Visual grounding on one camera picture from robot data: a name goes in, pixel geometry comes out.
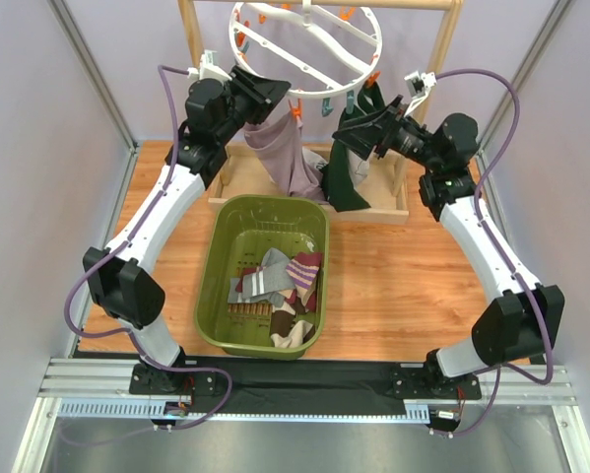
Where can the maroon purple striped sock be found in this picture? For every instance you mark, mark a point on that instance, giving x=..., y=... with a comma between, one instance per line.
x=304, y=269

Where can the pink sock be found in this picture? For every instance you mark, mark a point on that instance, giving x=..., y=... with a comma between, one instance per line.
x=295, y=170

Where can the grey striped sock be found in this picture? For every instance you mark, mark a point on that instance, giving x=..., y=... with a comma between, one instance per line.
x=268, y=282

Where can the brown beige patterned sock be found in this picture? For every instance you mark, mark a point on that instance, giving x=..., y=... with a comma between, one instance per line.
x=286, y=330

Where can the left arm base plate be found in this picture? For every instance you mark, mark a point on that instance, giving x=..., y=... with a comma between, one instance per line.
x=148, y=380

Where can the dark green sock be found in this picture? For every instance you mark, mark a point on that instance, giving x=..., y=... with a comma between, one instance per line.
x=336, y=184

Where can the orange clothes clip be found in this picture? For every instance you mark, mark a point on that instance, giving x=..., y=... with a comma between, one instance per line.
x=296, y=110

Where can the teal clothes clip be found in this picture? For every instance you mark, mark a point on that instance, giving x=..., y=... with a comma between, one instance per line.
x=326, y=107

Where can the white round clip hanger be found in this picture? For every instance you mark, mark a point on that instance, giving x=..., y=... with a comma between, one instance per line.
x=324, y=52

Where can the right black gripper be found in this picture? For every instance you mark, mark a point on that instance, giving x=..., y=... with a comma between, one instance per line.
x=386, y=130

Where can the aluminium frame rail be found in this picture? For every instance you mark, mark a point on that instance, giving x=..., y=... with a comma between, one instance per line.
x=96, y=385

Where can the green plastic basket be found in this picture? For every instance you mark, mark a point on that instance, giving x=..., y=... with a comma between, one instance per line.
x=246, y=228

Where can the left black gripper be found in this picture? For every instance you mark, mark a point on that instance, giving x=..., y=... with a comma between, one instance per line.
x=254, y=94

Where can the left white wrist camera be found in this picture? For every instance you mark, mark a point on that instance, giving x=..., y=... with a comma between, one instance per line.
x=208, y=68

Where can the white sock on hanger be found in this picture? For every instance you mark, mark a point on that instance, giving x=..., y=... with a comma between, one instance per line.
x=358, y=168

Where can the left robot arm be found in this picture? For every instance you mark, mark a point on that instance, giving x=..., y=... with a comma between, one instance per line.
x=120, y=275

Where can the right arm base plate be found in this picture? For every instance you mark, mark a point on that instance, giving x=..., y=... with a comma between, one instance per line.
x=420, y=381

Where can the black cloth strip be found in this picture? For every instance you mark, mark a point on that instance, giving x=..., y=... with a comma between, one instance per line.
x=307, y=387

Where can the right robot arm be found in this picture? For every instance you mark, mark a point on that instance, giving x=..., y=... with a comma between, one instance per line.
x=523, y=315

